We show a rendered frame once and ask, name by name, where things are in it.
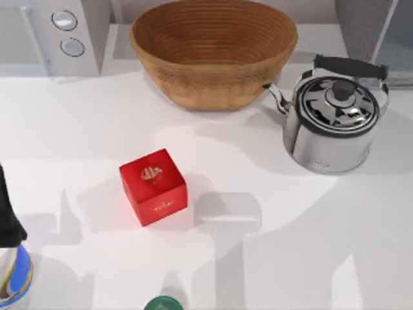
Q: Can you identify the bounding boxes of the red cube box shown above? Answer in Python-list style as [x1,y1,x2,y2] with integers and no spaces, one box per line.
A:
[118,148,188,227]

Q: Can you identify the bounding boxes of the brown woven basket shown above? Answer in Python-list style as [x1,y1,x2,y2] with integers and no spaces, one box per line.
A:
[129,0,298,112]

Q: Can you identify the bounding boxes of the shiny steel kettle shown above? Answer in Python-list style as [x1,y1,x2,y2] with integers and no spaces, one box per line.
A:
[263,54,390,175]

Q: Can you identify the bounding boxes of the green bottle cap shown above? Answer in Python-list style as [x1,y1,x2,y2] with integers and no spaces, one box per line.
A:
[143,295,183,310]

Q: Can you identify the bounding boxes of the round microwave knob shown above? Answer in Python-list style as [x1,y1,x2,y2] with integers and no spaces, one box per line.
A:
[50,10,79,32]
[59,37,86,58]

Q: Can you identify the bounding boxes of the pale microwave oven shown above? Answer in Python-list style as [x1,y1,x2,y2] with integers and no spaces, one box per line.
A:
[0,0,114,79]

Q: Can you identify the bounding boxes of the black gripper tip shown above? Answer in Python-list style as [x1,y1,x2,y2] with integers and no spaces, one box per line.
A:
[0,165,28,249]

